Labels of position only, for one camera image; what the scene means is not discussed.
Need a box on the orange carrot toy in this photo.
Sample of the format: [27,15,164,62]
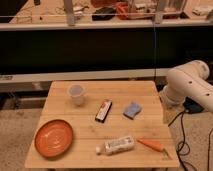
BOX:
[138,138,168,155]

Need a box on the orange plate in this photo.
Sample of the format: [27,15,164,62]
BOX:
[34,119,73,158]

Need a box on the black red rectangular box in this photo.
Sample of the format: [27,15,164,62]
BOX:
[95,99,112,123]

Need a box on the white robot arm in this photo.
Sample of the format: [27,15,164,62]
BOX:
[162,60,213,113]

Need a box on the white horizontal shelf rail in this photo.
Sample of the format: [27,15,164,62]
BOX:
[0,68,168,84]

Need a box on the blue sponge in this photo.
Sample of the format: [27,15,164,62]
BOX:
[123,102,142,119]

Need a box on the clear plastic bottle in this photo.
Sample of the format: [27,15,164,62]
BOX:
[95,135,135,155]

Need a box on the orange object on shelf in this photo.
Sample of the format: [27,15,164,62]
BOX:
[116,2,139,20]

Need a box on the black cable on floor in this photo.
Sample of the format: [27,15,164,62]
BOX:
[167,110,213,171]

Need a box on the black power adapter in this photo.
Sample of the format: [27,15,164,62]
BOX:
[183,98,204,114]

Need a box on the black object on shelf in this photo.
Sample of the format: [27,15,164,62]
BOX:
[92,7,116,21]

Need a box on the wooden table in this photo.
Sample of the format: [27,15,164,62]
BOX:
[25,81,179,169]

